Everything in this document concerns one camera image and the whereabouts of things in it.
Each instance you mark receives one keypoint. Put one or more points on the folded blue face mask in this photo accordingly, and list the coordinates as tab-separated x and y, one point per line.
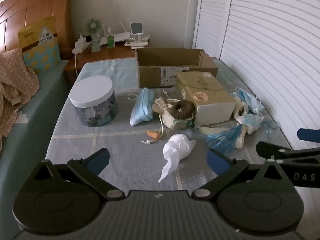
141	107

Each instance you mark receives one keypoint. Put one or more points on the small orange earplug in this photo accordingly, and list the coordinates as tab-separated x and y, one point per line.
153	135

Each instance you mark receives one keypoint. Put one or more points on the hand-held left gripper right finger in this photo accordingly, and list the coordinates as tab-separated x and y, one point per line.
217	163

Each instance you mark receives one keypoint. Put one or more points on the blue face mask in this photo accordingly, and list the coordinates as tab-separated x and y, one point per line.
248	98
141	107

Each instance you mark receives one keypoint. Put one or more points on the clear jar with white lid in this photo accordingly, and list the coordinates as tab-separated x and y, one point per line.
91	90

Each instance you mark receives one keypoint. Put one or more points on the brown floral cloth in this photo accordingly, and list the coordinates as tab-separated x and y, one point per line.
15	85

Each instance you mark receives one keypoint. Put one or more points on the blue grey plaid blanket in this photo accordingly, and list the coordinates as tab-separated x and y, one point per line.
125	140

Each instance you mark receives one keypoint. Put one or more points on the small green desk fan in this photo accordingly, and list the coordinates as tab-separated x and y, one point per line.
92	26

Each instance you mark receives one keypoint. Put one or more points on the brown fuzzy scrunchie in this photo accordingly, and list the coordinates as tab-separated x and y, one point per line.
183	110

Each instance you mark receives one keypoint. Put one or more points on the white stand with grey device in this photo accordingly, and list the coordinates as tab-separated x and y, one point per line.
136	28

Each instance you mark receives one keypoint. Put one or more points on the white router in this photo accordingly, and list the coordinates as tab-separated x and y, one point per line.
120	37

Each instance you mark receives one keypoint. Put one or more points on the white tissue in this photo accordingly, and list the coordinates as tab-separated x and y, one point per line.
177	147

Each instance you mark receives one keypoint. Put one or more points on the white knitted scrunchie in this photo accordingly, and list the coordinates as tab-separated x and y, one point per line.
238	106

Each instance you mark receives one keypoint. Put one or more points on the yellow paper bag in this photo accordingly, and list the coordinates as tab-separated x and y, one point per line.
37	45

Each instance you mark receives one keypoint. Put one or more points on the wooden headboard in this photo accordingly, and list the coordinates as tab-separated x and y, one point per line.
37	2

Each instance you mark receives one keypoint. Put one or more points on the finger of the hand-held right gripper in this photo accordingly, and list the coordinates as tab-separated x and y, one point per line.
309	134
271	150

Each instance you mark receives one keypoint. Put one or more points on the cardboard box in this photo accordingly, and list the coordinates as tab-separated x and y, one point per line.
150	76

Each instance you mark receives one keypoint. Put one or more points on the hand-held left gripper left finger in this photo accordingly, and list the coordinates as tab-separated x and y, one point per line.
98	160

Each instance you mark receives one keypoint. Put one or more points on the wooden nightstand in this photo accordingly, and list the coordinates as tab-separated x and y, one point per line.
112	52

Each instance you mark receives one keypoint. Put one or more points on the teal bed sheet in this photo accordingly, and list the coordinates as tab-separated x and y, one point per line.
32	140

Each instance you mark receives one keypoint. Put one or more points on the white power strip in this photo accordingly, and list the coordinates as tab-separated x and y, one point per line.
81	46

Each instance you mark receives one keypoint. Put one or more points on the brown paper tissue pack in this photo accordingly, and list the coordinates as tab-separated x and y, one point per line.
212	97

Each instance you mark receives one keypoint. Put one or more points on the white louvered closet door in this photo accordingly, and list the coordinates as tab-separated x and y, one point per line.
275	42
210	17

